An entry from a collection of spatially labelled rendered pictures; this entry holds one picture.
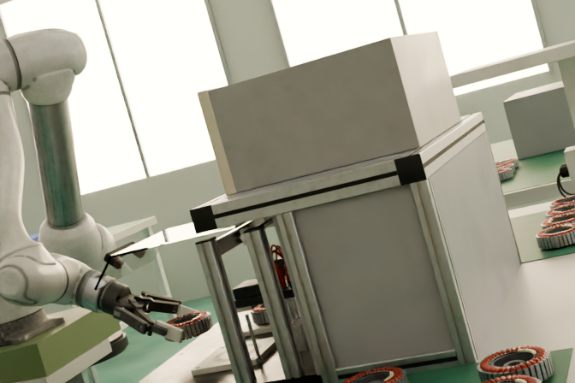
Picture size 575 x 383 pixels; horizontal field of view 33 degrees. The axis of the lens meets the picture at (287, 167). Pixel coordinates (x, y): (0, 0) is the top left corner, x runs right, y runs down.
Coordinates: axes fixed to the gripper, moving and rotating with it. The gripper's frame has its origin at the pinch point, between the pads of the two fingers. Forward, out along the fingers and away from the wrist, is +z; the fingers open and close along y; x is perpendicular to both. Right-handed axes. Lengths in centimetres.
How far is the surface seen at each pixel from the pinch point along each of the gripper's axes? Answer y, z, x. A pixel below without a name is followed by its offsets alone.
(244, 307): -13.0, 16.3, -14.5
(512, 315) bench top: -7, 67, -29
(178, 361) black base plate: -3.9, 1.3, 6.9
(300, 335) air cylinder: -13.8, 29.4, -13.3
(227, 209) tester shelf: -32, 15, -39
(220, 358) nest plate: -12.5, 13.6, -1.7
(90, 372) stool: 125, -83, 94
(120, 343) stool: 126, -73, 78
